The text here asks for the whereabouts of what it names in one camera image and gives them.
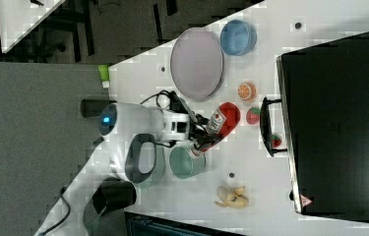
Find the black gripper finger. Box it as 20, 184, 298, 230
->
189, 114, 219, 151

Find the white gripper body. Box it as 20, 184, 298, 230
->
161, 110, 190, 142

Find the red ketchup bottle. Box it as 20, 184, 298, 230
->
208, 102, 241, 142

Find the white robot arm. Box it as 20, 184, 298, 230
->
33, 100, 219, 236

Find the green oval strainer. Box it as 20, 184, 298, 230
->
135, 146, 165, 190

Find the green metal bucket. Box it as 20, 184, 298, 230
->
169, 147, 206, 179

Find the toy strawberry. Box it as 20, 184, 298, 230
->
245, 107, 261, 125

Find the toy orange slice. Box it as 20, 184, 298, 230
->
237, 82, 257, 101

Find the peeled toy banana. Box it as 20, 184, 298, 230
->
215, 186, 249, 209

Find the pink round plate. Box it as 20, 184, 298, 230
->
170, 28, 223, 101

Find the small red toy fruit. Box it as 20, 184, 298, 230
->
272, 134, 281, 148

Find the green clamp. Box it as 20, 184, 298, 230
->
98, 65, 110, 89

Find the blue round bowl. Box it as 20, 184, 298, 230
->
219, 20, 258, 56

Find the black toaster oven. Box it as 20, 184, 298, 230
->
276, 31, 369, 223

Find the white side table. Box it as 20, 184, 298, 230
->
0, 0, 66, 53

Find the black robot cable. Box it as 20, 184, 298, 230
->
37, 89, 193, 236

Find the upper black cylinder post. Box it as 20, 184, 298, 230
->
80, 99, 114, 118

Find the black cylinder post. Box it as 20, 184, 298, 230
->
80, 99, 114, 118
92, 178, 137, 214

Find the lower black cylinder post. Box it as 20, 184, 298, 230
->
92, 178, 137, 214

